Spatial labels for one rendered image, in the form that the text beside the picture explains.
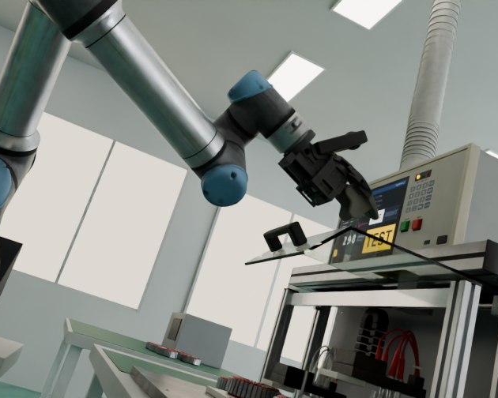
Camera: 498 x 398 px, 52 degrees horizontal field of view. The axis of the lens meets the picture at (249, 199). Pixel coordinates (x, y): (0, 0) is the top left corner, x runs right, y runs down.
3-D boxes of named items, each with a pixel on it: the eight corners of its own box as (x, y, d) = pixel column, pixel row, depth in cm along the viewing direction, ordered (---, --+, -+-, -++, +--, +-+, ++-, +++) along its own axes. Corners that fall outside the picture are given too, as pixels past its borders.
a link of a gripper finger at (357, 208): (363, 235, 96) (330, 200, 95) (380, 214, 99) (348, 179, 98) (372, 234, 94) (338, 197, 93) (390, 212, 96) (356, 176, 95)
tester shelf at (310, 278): (484, 268, 72) (488, 238, 74) (288, 283, 135) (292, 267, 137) (696, 358, 83) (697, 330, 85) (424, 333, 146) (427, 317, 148)
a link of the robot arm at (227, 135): (186, 165, 93) (228, 125, 88) (190, 137, 102) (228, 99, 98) (219, 190, 96) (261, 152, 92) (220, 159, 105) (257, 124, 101)
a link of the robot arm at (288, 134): (285, 119, 100) (303, 104, 92) (301, 137, 100) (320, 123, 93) (261, 144, 97) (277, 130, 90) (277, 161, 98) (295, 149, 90)
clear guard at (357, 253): (303, 253, 67) (315, 211, 69) (243, 264, 89) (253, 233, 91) (497, 328, 75) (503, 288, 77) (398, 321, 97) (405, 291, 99)
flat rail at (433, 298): (458, 307, 73) (462, 287, 74) (284, 304, 131) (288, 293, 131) (465, 309, 74) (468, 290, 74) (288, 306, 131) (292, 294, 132)
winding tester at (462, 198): (450, 252, 84) (471, 141, 90) (326, 268, 125) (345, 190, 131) (620, 324, 94) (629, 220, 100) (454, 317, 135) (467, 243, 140)
